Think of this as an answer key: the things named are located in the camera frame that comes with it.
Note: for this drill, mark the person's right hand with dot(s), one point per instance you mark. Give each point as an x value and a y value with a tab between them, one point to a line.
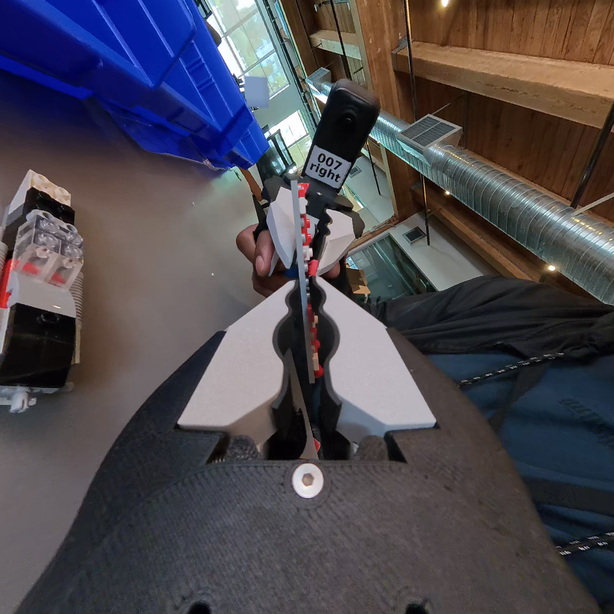
256	259

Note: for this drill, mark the grey red toy brick plate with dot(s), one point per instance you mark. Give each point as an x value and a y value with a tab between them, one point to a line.
297	240

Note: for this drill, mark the silver metal air duct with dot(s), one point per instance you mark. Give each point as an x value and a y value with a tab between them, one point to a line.
527	216

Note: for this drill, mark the large paned window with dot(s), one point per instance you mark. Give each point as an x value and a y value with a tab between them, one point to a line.
249	43

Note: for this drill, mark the person's torso in blue hoodie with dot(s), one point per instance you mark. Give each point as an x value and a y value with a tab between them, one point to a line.
551	431

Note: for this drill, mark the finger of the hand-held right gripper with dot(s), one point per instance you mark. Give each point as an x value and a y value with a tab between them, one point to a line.
338	240
280	225

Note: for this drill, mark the black white toy brick vehicle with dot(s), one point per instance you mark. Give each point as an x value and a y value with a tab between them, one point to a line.
33	336

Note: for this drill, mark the wall air vent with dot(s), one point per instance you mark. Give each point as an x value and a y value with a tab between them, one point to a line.
413	235

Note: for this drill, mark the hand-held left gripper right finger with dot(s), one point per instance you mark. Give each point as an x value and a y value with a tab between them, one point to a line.
379	383

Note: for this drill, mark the black steel pole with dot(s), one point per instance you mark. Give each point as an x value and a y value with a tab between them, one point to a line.
592	160

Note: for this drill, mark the duct vent grille box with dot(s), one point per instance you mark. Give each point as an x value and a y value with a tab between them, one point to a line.
424	132

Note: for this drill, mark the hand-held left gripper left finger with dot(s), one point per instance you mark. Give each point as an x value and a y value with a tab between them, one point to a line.
235	379

